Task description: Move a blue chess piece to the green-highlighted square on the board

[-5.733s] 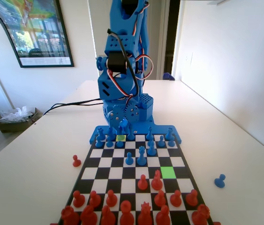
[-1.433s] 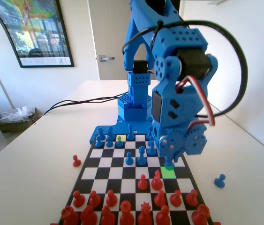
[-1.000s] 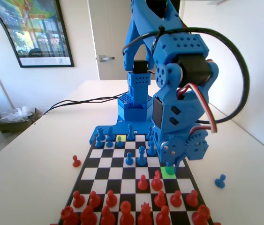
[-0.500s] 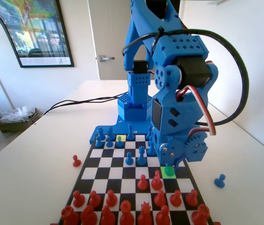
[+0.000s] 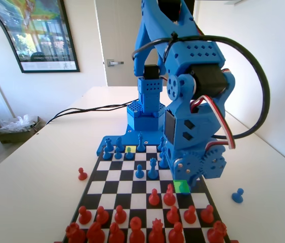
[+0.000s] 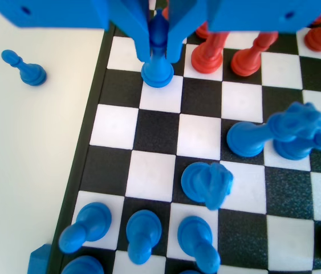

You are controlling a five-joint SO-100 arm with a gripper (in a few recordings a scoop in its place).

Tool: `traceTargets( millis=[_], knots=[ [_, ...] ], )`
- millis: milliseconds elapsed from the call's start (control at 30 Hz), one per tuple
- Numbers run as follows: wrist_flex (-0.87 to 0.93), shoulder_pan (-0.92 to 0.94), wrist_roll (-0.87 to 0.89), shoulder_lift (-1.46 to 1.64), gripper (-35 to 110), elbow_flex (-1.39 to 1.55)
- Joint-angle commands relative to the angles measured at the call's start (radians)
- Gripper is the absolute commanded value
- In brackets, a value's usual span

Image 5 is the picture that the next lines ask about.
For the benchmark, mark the brown cardboard box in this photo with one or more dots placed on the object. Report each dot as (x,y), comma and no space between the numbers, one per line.
(13,137)

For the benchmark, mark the blue chess pawn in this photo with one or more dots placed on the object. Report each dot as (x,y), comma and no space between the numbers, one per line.
(106,155)
(129,155)
(162,150)
(139,172)
(117,154)
(237,196)

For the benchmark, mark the blue chess king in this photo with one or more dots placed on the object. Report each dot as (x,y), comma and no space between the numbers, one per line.
(140,144)

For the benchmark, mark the black and white chessboard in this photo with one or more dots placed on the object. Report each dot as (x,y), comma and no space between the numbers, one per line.
(122,186)

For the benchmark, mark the blue chess rook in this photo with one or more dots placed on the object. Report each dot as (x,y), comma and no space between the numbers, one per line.
(108,145)

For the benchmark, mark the dark framed wall poster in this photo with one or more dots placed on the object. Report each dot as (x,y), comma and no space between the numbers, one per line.
(43,33)

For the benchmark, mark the clear plastic bag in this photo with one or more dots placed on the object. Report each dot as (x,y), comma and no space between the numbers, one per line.
(18,124)

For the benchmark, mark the red chess pawn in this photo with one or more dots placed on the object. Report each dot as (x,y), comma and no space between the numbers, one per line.
(120,215)
(102,216)
(172,215)
(206,215)
(84,216)
(82,174)
(154,198)
(189,215)

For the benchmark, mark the red chess rook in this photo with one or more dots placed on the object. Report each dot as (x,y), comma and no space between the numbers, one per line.
(217,232)
(75,233)

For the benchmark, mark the red chess knight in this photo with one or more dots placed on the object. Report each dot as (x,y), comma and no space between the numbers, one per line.
(95,233)
(169,197)

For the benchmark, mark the red chess queen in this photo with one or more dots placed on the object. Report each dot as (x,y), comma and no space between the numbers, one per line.
(156,233)

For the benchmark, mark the blue chess queen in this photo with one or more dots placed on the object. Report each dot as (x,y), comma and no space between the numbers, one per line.
(153,170)

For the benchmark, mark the red chess bishop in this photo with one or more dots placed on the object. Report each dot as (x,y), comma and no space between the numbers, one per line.
(117,234)
(176,234)

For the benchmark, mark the red arm base plate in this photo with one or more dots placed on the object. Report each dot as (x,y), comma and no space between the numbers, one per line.
(234,241)

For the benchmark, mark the blue arm base plate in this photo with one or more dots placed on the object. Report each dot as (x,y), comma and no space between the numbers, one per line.
(133,138)

